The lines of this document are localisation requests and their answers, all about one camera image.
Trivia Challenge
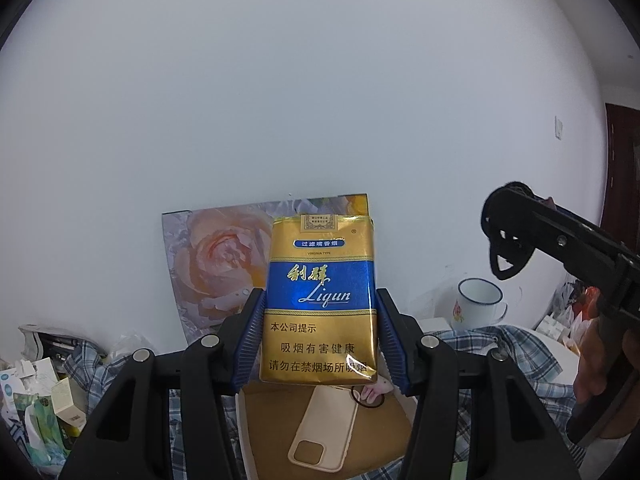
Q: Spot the gold and blue cigarette pack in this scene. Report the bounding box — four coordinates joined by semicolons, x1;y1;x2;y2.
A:
259;213;378;387

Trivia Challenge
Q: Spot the beige small carton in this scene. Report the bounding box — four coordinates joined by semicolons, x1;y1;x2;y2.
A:
50;377;88;436

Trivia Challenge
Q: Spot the blue plaid cloth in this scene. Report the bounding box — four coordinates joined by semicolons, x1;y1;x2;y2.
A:
62;325;586;480

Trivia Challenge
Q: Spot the pink plush charm with ring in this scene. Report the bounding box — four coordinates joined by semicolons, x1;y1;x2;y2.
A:
350;377;393;408

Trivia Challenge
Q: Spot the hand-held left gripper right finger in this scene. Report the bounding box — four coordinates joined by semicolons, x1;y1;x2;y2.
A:
375;287;583;480

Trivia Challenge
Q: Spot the white small box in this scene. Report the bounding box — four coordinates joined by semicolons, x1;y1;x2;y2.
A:
537;312;571;343

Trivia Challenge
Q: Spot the floral painted board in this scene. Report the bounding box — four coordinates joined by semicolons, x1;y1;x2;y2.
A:
161;192;373;347

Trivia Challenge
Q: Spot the grey bag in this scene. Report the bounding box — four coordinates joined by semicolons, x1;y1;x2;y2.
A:
20;325;91;376

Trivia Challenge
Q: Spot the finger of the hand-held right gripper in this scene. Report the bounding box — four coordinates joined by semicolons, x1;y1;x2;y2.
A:
481;185;626;286

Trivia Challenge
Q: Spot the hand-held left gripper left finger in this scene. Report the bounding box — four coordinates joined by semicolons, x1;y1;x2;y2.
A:
59;287;267;480

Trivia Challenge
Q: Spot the green floral tissue box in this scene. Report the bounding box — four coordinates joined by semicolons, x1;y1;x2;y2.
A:
12;392;71;466

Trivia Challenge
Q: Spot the person's right hand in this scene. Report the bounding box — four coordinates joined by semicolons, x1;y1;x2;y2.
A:
572;287;609;402

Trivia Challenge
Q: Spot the white and blue carton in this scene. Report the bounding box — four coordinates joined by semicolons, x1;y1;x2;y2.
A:
0;360;56;411

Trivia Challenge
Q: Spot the white enamel mug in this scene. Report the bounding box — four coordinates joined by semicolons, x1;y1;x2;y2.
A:
450;277;508;332

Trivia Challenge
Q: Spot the brown wooden door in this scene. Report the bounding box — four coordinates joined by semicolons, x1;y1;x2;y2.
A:
602;102;640;261

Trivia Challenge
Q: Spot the beige phone case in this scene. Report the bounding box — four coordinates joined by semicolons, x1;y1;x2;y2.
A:
287;385;360;473

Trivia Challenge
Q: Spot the cardboard box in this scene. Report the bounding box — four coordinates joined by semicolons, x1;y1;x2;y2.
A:
235;380;421;480

